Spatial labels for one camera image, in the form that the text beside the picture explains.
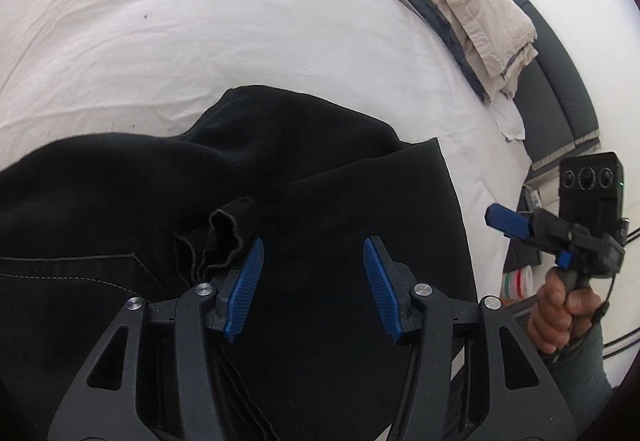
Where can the right hand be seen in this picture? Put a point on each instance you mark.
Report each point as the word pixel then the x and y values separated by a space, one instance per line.
pixel 560 316

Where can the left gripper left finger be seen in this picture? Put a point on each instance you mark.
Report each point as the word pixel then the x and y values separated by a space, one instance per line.
pixel 102 400

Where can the black denim pants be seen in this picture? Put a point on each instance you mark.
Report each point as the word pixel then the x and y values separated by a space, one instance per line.
pixel 90 221

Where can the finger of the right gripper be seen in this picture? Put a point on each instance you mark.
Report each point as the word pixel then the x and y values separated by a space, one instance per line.
pixel 512 224
pixel 564 260

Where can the white bed mattress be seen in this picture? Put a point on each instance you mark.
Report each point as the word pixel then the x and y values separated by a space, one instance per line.
pixel 70 67

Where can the dark grey headboard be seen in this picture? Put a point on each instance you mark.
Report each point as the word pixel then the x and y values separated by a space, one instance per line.
pixel 556 109

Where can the grey right forearm sleeve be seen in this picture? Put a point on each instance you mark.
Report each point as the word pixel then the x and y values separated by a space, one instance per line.
pixel 578 371

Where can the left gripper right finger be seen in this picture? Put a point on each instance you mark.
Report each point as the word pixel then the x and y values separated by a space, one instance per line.
pixel 472 375

